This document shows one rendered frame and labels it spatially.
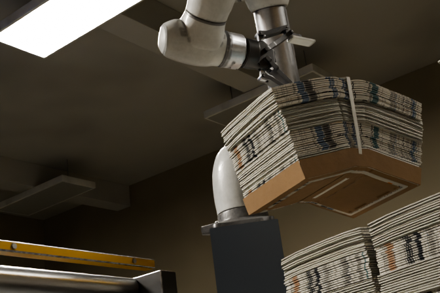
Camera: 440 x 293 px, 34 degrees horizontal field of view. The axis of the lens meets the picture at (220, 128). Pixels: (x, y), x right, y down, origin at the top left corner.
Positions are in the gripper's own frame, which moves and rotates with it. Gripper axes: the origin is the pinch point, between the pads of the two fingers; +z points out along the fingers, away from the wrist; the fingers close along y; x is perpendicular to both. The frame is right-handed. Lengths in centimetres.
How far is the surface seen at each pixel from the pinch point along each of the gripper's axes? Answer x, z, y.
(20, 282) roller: 1, -70, 60
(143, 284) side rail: -12, -42, 56
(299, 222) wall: -649, 385, -170
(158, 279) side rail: -8, -40, 56
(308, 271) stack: -2, -5, 53
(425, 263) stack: 31, 1, 59
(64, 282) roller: -3, -61, 58
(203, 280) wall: -801, 309, -120
